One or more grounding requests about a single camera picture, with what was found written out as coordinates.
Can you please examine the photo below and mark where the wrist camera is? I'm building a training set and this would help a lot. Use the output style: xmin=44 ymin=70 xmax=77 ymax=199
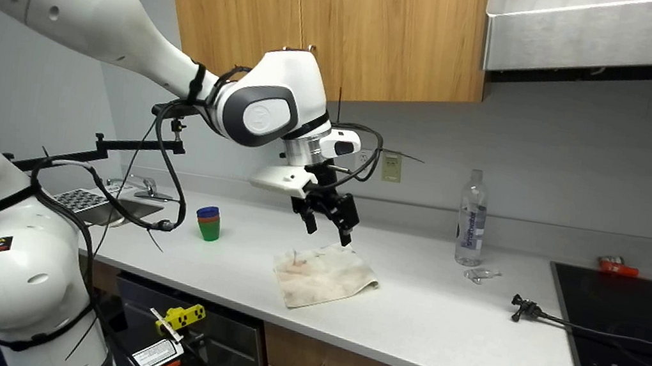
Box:
xmin=247 ymin=159 xmax=320 ymax=202

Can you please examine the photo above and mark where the steel tap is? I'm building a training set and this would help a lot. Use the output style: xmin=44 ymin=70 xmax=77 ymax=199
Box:
xmin=104 ymin=171 xmax=179 ymax=205

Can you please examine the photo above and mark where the black cable with plug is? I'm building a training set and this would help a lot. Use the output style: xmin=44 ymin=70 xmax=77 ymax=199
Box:
xmin=506 ymin=293 xmax=652 ymax=362

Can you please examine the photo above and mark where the wall socket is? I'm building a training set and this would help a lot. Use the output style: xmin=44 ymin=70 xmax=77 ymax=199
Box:
xmin=379 ymin=150 xmax=406 ymax=185

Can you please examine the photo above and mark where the black dishwasher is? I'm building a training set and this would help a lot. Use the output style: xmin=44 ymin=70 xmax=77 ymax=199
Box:
xmin=103 ymin=271 xmax=286 ymax=366

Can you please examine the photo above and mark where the stack of plastic cups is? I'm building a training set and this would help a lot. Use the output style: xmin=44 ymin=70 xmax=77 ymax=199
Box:
xmin=192 ymin=203 xmax=225 ymax=244

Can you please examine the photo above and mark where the wooden wall cabinet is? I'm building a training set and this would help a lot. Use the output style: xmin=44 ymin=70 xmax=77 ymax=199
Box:
xmin=143 ymin=0 xmax=498 ymax=124

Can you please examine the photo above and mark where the white labelled device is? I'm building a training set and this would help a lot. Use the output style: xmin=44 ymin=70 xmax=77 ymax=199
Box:
xmin=120 ymin=333 xmax=187 ymax=366

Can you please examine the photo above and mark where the clear plastic piece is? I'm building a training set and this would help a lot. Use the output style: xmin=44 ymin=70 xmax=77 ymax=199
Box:
xmin=462 ymin=264 xmax=503 ymax=289

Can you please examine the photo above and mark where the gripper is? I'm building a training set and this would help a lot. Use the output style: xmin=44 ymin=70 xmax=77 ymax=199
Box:
xmin=285 ymin=158 xmax=368 ymax=249

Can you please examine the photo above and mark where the orange lighter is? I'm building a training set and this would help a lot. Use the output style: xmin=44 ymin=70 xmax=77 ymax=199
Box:
xmin=596 ymin=254 xmax=642 ymax=279

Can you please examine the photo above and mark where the steel sink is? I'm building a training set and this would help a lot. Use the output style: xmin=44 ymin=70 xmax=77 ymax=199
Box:
xmin=45 ymin=171 xmax=169 ymax=237

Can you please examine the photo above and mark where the clear water bottle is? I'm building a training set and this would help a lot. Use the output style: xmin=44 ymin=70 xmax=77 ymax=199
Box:
xmin=451 ymin=168 xmax=494 ymax=269

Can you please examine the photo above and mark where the checkered board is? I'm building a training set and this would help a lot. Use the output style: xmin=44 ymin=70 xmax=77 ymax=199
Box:
xmin=50 ymin=184 xmax=107 ymax=218

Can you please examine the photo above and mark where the stained white towel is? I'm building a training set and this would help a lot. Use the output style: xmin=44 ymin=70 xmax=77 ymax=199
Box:
xmin=267 ymin=233 xmax=385 ymax=322

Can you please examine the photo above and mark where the wooden wall cabinet door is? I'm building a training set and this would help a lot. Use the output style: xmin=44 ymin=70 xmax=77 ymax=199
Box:
xmin=144 ymin=0 xmax=310 ymax=88
xmin=276 ymin=0 xmax=498 ymax=124

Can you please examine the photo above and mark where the camera on mount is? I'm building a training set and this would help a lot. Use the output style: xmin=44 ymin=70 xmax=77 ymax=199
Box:
xmin=1 ymin=77 xmax=209 ymax=197

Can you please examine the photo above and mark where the steel range hood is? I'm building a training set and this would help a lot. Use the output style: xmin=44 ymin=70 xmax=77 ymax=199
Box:
xmin=475 ymin=0 xmax=652 ymax=107

